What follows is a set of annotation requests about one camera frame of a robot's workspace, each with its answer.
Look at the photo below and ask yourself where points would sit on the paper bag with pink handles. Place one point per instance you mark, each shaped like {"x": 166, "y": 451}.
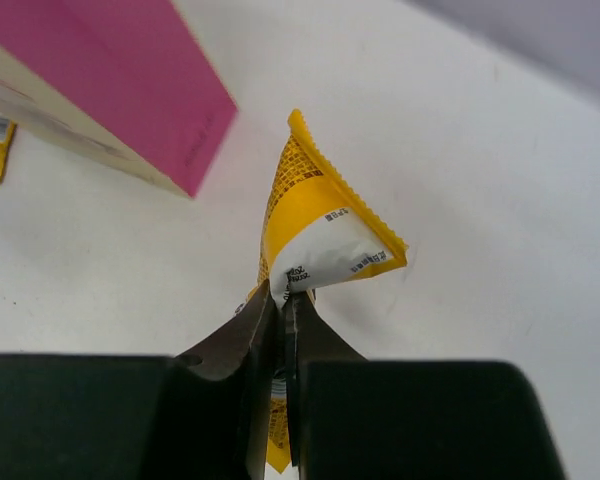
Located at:
{"x": 124, "y": 83}

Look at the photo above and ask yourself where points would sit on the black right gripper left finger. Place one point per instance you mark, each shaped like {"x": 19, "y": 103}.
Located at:
{"x": 222, "y": 390}

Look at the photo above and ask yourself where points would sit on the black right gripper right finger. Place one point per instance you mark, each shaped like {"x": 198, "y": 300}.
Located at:
{"x": 327, "y": 397}

